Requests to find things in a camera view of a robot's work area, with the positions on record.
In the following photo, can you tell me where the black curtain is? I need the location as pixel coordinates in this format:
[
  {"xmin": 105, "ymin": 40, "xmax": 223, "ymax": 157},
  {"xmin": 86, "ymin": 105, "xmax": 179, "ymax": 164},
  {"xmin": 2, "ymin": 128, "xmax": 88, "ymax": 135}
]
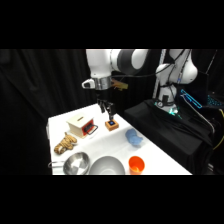
[{"xmin": 0, "ymin": 49, "xmax": 224, "ymax": 176}]

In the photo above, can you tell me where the cream wooden drawer box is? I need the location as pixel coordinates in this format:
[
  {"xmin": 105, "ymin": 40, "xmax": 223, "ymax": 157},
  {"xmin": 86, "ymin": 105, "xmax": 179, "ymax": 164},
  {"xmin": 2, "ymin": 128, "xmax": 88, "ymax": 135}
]
[{"xmin": 65, "ymin": 112, "xmax": 98, "ymax": 139}]

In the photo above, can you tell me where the black device with blue lights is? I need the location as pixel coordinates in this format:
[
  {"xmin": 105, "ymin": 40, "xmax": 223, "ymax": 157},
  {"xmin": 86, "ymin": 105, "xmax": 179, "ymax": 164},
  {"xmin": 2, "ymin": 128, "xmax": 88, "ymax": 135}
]
[{"xmin": 179, "ymin": 87, "xmax": 224, "ymax": 112}]

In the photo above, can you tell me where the black draped robot stand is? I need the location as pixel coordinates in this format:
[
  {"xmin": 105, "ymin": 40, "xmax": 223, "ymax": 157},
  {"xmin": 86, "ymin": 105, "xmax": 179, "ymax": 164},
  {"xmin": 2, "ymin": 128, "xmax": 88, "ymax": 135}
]
[{"xmin": 123, "ymin": 98, "xmax": 215, "ymax": 176}]

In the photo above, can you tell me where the orange plastic cup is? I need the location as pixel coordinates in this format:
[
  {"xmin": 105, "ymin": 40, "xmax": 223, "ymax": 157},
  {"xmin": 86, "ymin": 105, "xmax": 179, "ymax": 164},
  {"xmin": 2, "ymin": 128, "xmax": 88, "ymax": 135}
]
[{"xmin": 128, "ymin": 155, "xmax": 146, "ymax": 176}]

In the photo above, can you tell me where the yellow cable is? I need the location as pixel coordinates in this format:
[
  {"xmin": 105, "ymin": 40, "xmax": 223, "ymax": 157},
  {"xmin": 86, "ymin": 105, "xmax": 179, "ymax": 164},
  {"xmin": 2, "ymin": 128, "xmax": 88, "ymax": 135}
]
[{"xmin": 212, "ymin": 107, "xmax": 224, "ymax": 152}]

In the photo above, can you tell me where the tan plush toy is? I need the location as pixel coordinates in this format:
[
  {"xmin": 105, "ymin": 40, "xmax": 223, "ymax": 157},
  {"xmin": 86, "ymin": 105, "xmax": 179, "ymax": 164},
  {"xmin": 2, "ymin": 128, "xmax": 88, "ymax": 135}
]
[{"xmin": 53, "ymin": 132, "xmax": 79, "ymax": 156}]

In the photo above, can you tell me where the wooden block with blue top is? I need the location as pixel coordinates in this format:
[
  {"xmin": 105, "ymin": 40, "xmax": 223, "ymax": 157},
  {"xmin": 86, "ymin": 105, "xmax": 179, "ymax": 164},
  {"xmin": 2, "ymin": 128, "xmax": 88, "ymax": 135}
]
[{"xmin": 104, "ymin": 118, "xmax": 120, "ymax": 132}]

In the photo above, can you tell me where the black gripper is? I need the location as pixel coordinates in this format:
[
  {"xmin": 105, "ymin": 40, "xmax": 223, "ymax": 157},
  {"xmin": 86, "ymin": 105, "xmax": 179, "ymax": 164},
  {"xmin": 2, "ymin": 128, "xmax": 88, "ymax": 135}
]
[{"xmin": 95, "ymin": 87, "xmax": 115, "ymax": 119}]

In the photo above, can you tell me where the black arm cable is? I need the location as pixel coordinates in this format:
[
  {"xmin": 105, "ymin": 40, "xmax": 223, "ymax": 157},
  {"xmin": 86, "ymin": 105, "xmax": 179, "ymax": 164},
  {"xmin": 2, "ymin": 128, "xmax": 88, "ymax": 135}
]
[{"xmin": 111, "ymin": 49, "xmax": 194, "ymax": 108}]

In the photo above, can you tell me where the blue crumpled cloth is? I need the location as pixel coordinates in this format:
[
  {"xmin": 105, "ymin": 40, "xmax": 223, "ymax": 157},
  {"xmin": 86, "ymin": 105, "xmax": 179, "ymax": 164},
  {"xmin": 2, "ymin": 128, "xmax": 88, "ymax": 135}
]
[{"xmin": 124, "ymin": 128, "xmax": 144, "ymax": 147}]

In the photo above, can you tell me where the steel pot with handle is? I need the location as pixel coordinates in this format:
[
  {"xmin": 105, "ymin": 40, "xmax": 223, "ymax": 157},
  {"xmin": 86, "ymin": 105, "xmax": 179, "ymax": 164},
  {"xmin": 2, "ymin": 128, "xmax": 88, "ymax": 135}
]
[{"xmin": 47, "ymin": 151, "xmax": 91, "ymax": 176}]

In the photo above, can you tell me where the red drawer with black handle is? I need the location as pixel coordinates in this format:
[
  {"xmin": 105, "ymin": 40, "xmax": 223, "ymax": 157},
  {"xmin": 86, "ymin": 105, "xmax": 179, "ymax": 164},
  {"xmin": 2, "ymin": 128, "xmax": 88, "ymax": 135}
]
[{"xmin": 81, "ymin": 120, "xmax": 100, "ymax": 136}]

